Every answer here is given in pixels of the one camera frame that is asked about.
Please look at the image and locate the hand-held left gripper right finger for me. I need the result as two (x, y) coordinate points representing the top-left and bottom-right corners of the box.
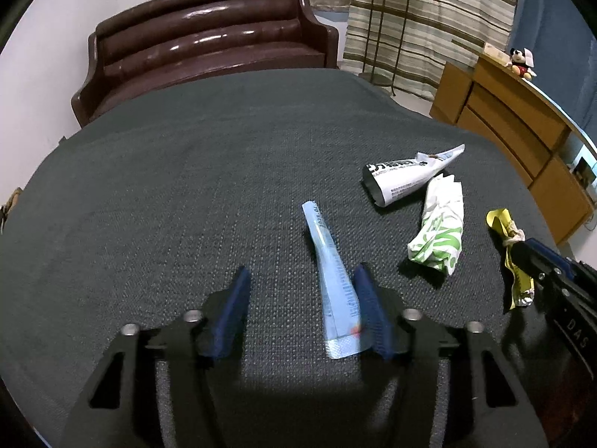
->
(352, 264), (551, 448)

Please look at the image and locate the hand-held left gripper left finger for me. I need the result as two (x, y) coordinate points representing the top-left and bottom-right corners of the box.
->
(60, 266), (253, 448)

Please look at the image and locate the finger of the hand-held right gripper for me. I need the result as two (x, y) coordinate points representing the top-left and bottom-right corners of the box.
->
(525, 238), (581, 275)
(510, 243), (567, 300)

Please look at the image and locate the light blue packet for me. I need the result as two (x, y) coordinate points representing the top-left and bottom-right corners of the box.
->
(301, 200), (369, 360)

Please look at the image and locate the yellow twisted wrapper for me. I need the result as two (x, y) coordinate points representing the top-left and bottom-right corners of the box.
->
(485, 208), (535, 311)

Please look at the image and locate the green and white wrapper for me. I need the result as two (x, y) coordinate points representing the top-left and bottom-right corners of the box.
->
(407, 172), (464, 277)

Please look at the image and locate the rolled black-and-white printed paper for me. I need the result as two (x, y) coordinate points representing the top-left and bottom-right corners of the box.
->
(362, 144), (466, 208)

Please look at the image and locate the dark grey tablecloth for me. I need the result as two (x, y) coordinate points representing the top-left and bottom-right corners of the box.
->
(0, 68), (584, 448)

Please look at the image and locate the wooden cabinet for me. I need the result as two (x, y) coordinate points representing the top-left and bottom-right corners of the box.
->
(429, 42), (597, 246)

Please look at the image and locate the mouse plush toy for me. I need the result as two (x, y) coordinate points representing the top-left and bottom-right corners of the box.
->
(508, 47), (538, 80)

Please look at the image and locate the small white box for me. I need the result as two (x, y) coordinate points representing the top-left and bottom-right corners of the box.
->
(482, 42), (514, 67)

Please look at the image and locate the blue curtain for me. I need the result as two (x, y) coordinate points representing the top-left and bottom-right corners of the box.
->
(506, 0), (597, 146)

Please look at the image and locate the bamboo chair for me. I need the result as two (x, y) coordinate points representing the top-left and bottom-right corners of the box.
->
(0, 187), (24, 235)

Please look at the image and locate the striped beige curtain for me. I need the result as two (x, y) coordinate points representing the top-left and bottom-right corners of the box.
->
(343, 0), (521, 101)

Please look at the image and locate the black metal plant stand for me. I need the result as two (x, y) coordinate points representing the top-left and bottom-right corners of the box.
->
(359, 0), (413, 97)

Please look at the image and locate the brown leather sofa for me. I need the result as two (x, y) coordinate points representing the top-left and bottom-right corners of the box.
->
(71, 0), (340, 129)

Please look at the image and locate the small dark frame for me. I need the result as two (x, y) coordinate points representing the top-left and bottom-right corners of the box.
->
(570, 147), (597, 188)

